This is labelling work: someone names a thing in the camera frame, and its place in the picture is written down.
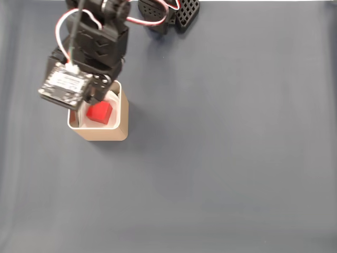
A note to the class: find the red cube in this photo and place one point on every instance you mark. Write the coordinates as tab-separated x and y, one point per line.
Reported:
99	113

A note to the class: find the beige square box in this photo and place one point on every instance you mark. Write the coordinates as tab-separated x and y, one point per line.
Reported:
105	134

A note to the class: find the white tissue paper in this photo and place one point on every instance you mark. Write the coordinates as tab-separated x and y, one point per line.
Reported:
114	116

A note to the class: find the camera circuit board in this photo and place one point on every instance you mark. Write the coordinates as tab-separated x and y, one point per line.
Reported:
64	85

